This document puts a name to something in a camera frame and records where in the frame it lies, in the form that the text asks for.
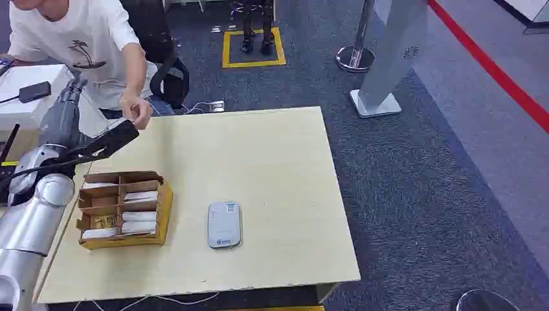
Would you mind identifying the person's hand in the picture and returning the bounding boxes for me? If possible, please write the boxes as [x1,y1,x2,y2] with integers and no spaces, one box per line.
[119,95,153,131]

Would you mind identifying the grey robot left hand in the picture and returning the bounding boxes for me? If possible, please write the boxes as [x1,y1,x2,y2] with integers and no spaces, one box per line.
[38,75,93,150]

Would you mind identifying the white side table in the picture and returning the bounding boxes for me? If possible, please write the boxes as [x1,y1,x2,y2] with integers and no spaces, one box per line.
[0,64,109,139]

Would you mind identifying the black power adapter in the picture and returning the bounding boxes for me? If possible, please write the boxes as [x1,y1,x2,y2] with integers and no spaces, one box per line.
[17,81,52,104]

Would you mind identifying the black router with antenna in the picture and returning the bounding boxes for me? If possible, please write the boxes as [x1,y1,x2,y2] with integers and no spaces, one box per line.
[0,123,21,205]

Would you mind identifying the black office chair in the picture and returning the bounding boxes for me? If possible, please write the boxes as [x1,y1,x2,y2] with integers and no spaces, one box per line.
[120,0,190,110]

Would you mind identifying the person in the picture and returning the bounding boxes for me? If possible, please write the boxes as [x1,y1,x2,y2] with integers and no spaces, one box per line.
[0,0,177,131]

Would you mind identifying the wooden card box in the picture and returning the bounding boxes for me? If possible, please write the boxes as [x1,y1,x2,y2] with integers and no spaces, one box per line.
[76,170,174,251]

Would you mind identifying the gold printed card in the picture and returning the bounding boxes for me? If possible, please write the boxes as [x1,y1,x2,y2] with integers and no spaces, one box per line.
[90,215,117,229]

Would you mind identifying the white card reader device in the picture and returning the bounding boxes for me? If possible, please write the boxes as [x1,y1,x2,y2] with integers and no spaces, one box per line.
[207,201,242,250]

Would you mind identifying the pale wooden desk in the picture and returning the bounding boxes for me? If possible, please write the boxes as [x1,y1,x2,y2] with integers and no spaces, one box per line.
[33,106,361,306]

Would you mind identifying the black standing robot legs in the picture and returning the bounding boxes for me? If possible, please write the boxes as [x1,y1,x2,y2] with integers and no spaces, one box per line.
[230,0,276,56]

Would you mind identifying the silver pillar with white base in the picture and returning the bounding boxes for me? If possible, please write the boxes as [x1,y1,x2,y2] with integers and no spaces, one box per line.
[349,0,430,119]

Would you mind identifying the round black stand base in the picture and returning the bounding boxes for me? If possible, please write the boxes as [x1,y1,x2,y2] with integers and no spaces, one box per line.
[456,289,521,311]

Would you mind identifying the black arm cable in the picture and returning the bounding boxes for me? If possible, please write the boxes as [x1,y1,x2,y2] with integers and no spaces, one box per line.
[0,152,104,190]

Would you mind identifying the white cable under desk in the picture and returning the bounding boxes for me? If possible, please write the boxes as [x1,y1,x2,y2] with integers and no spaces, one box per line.
[73,292,220,311]

